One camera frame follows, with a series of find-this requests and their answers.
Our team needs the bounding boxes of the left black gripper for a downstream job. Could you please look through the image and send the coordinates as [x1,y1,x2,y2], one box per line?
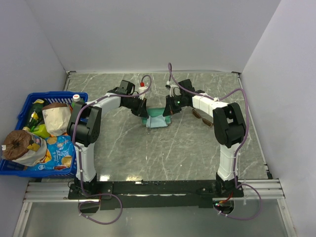
[124,95,149,119]

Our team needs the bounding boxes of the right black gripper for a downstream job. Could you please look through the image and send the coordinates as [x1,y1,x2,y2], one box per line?
[163,94,186,117]

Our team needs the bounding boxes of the grey felt glasses case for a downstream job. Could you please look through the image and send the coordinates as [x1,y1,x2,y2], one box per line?
[141,108,171,126]

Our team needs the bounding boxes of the light blue cleaning cloth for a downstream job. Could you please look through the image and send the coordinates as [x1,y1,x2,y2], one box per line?
[146,115,168,128]

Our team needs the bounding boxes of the brown sunglasses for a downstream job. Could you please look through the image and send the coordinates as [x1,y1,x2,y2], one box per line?
[192,109,213,127]

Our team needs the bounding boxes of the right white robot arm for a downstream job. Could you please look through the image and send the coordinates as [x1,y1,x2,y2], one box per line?
[163,79,247,197]

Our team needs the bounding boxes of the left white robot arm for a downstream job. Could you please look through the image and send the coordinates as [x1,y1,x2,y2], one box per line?
[67,75,152,198]

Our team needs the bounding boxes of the green drink bottle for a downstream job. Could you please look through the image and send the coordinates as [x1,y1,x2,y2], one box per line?
[71,94,81,108]

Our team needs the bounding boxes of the brown paper bag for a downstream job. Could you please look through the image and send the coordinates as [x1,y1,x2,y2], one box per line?
[42,102,71,136]

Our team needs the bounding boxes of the blue chips bag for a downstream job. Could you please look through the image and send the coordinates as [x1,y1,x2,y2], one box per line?
[27,135,75,171]

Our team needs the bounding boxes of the green glass bottle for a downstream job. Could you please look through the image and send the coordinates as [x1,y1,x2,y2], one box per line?
[22,99,49,132]

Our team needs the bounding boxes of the brown round bread bag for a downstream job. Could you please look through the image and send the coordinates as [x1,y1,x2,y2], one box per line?
[2,130,47,166]

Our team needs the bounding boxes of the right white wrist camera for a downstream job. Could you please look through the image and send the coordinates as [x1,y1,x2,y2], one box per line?
[165,81,179,97]

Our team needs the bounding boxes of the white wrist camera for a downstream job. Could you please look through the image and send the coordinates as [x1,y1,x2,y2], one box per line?
[165,81,179,97]
[137,81,151,100]

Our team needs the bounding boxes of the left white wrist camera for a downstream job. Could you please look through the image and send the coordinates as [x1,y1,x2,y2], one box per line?
[137,81,151,100]

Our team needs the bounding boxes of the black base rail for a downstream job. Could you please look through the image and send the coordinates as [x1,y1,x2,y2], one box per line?
[68,180,244,210]

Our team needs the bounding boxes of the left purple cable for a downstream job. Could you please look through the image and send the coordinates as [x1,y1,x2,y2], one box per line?
[73,75,153,197]

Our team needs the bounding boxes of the aluminium frame rail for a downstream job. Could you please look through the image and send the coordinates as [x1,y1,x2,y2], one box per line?
[23,181,75,203]

